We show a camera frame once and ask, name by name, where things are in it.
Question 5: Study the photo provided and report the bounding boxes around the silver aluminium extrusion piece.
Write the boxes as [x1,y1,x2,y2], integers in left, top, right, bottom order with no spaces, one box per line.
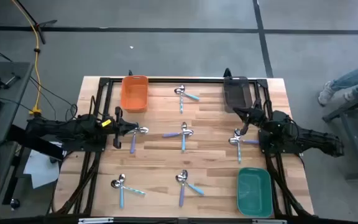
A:
[252,219,287,224]
[78,217,114,224]

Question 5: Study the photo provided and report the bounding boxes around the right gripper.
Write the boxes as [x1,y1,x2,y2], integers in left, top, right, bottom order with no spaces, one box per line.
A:
[232,106,269,136]

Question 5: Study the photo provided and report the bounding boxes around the yellow cable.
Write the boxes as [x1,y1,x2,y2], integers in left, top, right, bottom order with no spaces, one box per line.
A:
[10,0,42,115]

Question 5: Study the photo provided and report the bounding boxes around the orange plastic bin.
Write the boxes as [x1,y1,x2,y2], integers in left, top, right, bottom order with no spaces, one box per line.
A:
[120,75,150,113]

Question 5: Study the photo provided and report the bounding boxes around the grey plastic bin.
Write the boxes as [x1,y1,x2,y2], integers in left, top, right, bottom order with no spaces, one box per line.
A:
[223,76,254,114]

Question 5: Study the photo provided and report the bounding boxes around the black tripod stand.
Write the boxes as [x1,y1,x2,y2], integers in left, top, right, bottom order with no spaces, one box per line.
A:
[12,0,58,45]

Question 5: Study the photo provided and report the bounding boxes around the black desk crossbar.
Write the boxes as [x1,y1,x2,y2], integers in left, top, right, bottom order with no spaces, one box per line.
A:
[7,124,65,161]

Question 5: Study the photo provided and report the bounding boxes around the green plastic bin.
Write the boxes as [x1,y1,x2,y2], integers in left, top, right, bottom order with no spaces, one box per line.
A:
[236,167,274,218]

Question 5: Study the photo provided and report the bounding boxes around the grey office desk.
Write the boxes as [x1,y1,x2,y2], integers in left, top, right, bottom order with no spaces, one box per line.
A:
[0,141,23,220]
[0,61,34,144]

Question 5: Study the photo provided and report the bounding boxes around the white paper sheet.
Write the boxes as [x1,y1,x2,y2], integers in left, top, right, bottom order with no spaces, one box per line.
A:
[22,141,61,190]

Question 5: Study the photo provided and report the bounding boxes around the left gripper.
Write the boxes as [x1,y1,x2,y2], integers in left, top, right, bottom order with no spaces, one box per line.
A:
[113,106,140,149]

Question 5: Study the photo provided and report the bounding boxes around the person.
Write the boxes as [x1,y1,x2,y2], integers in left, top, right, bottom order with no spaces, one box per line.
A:
[318,58,358,106]

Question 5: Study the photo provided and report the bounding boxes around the purple handled spoon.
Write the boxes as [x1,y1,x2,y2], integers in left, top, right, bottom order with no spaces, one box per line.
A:
[162,129,195,138]
[178,169,188,208]
[228,137,260,146]
[129,127,143,155]

